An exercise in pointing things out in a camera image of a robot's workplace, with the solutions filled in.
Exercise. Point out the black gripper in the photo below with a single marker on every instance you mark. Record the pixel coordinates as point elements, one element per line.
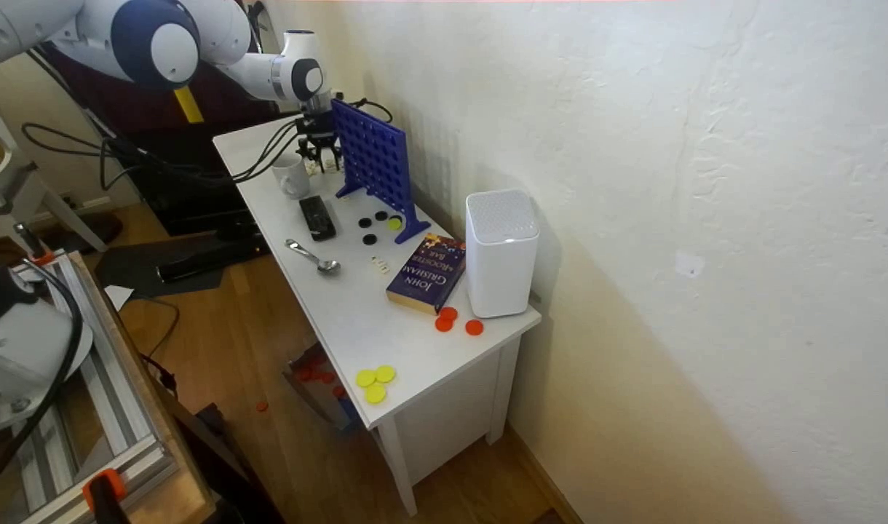
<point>319,131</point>

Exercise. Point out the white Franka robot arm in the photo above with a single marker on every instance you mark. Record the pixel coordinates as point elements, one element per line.
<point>152,45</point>

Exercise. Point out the black remote control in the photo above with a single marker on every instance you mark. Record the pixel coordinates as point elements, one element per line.
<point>319,218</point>

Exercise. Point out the blue connect four grid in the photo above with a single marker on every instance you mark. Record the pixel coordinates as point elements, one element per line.
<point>379,164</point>

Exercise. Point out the black game disc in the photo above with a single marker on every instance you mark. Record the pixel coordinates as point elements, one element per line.
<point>364,223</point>
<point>368,237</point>
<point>379,214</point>

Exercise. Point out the yellow game disc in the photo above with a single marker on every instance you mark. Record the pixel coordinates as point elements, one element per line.
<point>364,377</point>
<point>393,224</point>
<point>386,374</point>
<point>377,394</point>

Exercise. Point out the metal spoon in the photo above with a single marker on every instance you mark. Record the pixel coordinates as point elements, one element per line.
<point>328,262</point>

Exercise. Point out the dark wooden cabinet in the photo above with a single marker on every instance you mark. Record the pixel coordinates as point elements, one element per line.
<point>200,198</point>

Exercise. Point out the yellow strip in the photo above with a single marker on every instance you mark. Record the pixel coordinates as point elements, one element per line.
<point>188,105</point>

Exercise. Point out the purple book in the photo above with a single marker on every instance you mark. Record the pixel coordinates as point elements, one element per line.
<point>430,275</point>

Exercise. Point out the white side table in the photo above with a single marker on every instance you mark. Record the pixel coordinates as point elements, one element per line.
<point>364,320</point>

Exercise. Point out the red game disc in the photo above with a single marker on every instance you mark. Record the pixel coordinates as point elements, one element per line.
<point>475,327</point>
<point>444,324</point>
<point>448,313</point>

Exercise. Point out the white plastic container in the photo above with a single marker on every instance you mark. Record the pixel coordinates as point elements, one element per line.
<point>501,262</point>

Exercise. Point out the colourful game box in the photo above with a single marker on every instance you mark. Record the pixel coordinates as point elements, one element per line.
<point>315,383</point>

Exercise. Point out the white paper scrap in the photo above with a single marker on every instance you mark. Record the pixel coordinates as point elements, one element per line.
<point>117,294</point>

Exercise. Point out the white metal stand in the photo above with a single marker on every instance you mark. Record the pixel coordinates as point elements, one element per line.
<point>23,192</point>

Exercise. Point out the orange black clamp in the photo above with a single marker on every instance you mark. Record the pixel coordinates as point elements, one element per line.
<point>109,480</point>

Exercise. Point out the aluminium rail frame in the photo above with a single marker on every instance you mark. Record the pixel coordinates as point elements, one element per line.
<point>122,418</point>

